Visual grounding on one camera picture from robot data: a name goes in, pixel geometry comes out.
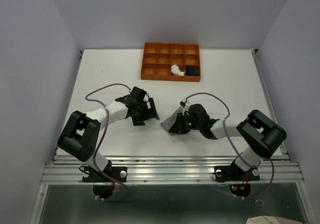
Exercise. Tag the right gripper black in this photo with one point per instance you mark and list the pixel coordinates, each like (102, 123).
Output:
(178, 127)

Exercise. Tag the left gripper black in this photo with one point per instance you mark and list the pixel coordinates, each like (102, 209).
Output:
(148, 111)

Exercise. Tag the navy blue underwear white trim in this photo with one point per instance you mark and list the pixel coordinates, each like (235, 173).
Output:
(191, 71)

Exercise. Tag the white pink grey underwear pile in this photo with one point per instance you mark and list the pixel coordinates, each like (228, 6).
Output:
(175, 70)

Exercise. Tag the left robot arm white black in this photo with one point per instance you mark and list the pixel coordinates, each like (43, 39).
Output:
(79, 137)

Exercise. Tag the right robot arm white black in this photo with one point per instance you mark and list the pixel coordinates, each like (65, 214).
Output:
(262, 134)

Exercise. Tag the orange compartment tray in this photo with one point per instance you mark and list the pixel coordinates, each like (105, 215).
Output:
(158, 58)

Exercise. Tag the white pink bag corner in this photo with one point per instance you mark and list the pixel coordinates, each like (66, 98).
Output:
(270, 220)

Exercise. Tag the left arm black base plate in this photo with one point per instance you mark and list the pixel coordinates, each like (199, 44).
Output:
(90, 175)

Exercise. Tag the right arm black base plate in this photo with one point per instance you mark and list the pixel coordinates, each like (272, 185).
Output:
(232, 173)

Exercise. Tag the aluminium rail frame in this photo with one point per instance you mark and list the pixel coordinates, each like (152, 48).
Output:
(167, 189)

